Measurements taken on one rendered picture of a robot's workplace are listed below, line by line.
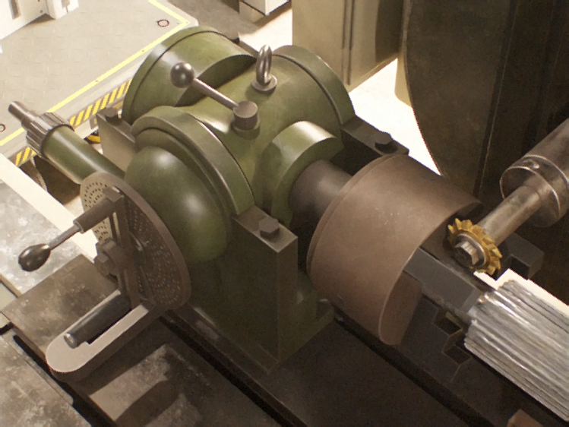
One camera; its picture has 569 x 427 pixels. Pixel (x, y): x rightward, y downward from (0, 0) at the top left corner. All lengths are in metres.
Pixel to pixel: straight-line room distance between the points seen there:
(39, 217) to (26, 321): 0.50
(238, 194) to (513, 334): 0.34
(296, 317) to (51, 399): 0.32
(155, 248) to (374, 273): 0.26
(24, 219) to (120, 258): 0.70
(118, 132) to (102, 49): 1.56
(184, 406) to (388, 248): 0.36
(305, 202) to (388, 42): 0.40
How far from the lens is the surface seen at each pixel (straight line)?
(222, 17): 3.46
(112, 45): 2.88
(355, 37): 1.48
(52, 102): 2.74
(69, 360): 1.36
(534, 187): 1.17
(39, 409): 1.36
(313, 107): 1.28
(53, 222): 1.94
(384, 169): 1.17
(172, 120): 1.22
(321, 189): 1.22
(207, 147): 1.19
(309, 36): 1.53
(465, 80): 1.34
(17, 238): 1.89
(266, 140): 1.24
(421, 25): 1.34
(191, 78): 1.23
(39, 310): 1.45
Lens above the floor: 2.14
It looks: 49 degrees down
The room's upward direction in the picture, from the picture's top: straight up
